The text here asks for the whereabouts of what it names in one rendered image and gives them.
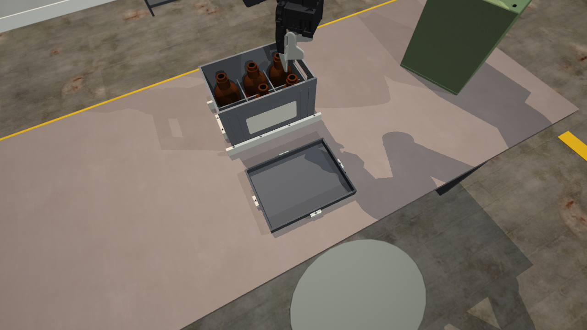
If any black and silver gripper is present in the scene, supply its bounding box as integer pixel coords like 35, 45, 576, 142
275, 0, 324, 72

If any brown bottle with blue label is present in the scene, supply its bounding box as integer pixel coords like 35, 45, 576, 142
255, 83, 271, 98

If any dark grey divided crate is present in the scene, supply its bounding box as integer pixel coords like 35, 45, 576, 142
198, 42, 317, 146

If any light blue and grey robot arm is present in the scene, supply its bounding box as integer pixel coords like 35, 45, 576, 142
243, 0, 266, 8

